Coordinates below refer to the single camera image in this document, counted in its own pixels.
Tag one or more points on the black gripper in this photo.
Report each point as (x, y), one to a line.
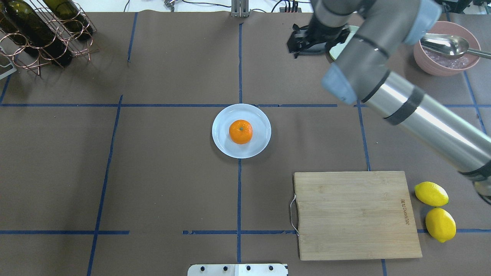
(321, 35)

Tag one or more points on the light blue plate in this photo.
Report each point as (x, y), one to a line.
(261, 130)

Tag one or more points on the orange fruit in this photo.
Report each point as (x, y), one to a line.
(241, 132)

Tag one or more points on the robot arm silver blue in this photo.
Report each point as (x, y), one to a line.
(360, 73)

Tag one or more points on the light green plate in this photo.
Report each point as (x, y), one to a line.
(336, 50)

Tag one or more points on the pink bowl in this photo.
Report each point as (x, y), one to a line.
(438, 65)

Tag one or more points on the metal scoop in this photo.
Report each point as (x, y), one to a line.
(450, 46)

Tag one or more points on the bamboo cutting board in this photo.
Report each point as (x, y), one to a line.
(355, 216)

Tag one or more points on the yellow lemon near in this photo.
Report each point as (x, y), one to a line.
(431, 194)

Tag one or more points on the yellow lemon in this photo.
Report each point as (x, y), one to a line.
(431, 194)
(440, 225)

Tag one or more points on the yellow lemon far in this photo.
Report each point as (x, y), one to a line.
(440, 225)

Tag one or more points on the dark wine bottle middle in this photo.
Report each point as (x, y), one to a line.
(37, 32)

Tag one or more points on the dark wine bottle front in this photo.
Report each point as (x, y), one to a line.
(9, 30)

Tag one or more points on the aluminium frame post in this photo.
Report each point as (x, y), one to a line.
(240, 8)

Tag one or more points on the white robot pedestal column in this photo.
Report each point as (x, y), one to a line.
(255, 269)

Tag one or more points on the copper wire bottle rack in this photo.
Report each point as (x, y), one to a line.
(28, 58)

